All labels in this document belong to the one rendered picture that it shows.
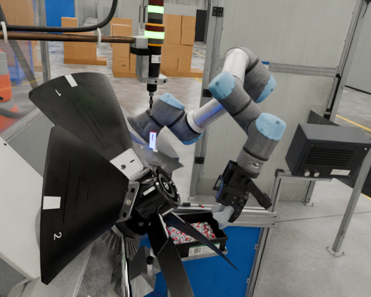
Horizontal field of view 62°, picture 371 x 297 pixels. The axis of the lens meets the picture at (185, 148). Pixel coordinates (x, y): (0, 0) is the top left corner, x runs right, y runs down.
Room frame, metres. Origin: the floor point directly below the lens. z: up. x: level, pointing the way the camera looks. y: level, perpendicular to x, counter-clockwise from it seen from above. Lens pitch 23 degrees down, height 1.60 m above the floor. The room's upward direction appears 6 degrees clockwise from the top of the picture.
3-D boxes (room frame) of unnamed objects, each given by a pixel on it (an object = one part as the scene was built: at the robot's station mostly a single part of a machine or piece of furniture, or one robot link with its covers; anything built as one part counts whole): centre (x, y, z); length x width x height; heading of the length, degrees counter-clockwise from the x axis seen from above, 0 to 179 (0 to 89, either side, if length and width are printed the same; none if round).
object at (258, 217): (1.10, 0.03, 0.82); 0.90 x 0.04 x 0.08; 95
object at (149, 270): (0.62, 0.06, 0.99); 0.02 x 0.02 x 0.06
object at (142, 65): (0.73, 0.10, 1.50); 0.09 x 0.07 x 0.10; 130
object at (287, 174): (1.15, -0.50, 1.04); 0.24 x 0.03 x 0.03; 95
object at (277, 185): (1.14, -0.40, 0.96); 0.03 x 0.03 x 0.20; 5
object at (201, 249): (0.94, -0.06, 0.85); 0.22 x 0.17 x 0.07; 110
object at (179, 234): (0.94, -0.06, 0.83); 0.19 x 0.14 x 0.04; 110
